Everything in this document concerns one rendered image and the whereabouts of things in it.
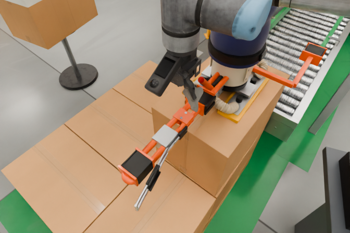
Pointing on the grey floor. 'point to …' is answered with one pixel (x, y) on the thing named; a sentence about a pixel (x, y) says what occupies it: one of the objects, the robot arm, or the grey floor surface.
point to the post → (344, 88)
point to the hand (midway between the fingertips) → (175, 102)
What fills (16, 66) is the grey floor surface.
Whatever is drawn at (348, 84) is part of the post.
